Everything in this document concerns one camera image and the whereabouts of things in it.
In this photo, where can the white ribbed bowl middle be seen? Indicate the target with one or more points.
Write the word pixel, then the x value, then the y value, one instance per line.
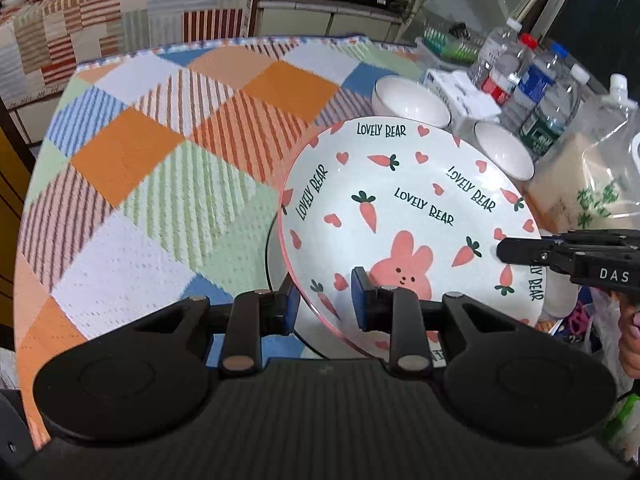
pixel 504 150

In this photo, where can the white ribbed bowl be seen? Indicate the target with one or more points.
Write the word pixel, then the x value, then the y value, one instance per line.
pixel 397 96
pixel 561 295
pixel 504 150

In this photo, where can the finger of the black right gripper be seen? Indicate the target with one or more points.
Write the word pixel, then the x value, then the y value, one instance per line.
pixel 529 252

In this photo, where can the white sun plate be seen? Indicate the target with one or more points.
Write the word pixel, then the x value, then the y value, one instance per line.
pixel 319 341

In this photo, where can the basket with green items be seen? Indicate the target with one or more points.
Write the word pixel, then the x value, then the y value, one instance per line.
pixel 455 45

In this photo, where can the plastic bag of rice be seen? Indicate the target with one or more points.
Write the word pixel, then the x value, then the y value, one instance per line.
pixel 589 179

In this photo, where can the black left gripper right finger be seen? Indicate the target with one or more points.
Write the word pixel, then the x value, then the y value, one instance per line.
pixel 397 312

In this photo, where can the brown wooden cabinet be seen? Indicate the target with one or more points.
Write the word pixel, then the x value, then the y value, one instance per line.
pixel 17 163

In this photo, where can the striped patchwork covered counter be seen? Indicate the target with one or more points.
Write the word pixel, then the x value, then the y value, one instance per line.
pixel 43 42

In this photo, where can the colourful checked tablecloth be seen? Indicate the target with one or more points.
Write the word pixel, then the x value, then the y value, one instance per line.
pixel 158 179

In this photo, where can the person's right hand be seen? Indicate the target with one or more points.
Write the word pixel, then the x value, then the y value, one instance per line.
pixel 629 344

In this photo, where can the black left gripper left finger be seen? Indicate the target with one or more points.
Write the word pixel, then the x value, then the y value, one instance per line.
pixel 254 315

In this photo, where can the white tissue pack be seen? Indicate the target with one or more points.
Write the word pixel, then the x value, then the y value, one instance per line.
pixel 467 104

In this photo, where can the white low cabinet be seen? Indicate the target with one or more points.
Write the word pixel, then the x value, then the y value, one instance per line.
pixel 324 18

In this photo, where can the green label water bottle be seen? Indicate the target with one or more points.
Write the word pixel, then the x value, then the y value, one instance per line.
pixel 554 112

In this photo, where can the white ribbed bowl near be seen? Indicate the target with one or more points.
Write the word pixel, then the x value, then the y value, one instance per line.
pixel 561 295

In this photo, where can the white ribbed bowl far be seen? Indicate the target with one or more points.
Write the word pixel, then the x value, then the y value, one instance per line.
pixel 397 96

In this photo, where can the red cap water bottle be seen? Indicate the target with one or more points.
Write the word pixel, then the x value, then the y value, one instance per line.
pixel 502 61

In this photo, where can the blue cap water bottle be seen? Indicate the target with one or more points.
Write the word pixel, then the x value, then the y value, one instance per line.
pixel 536 80

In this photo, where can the white pink bunny plate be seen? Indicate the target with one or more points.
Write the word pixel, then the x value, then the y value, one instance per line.
pixel 413 206

